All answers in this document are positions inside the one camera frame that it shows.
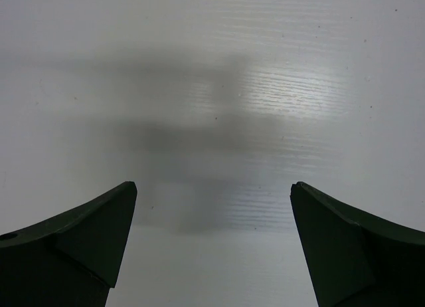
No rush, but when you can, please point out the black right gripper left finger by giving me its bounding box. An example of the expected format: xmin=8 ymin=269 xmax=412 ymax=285
xmin=1 ymin=181 xmax=137 ymax=306

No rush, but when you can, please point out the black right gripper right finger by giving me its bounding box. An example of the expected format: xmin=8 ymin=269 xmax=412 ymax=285
xmin=290 ymin=181 xmax=424 ymax=306

